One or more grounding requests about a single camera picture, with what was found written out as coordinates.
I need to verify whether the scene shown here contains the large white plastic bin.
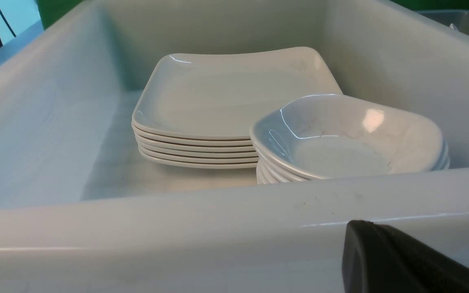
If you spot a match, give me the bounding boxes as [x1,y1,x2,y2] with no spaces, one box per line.
[0,0,469,293]

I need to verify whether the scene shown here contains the large white rice plate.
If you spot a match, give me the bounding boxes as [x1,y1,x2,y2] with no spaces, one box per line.
[132,47,342,140]

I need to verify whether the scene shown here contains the white bowl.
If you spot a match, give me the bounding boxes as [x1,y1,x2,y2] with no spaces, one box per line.
[250,94,450,180]

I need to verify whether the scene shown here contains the lower stacked white plates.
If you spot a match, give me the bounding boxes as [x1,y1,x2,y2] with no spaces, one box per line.
[131,124,259,169]

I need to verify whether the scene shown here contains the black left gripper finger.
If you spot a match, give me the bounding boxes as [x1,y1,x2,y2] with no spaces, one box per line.
[341,221,469,293]

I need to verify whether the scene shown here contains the green backdrop cloth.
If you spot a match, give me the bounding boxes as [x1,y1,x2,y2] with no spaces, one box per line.
[36,0,469,29]

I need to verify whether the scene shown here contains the lower stacked white bowls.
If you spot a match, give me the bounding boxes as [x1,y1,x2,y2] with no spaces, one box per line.
[255,142,451,184]

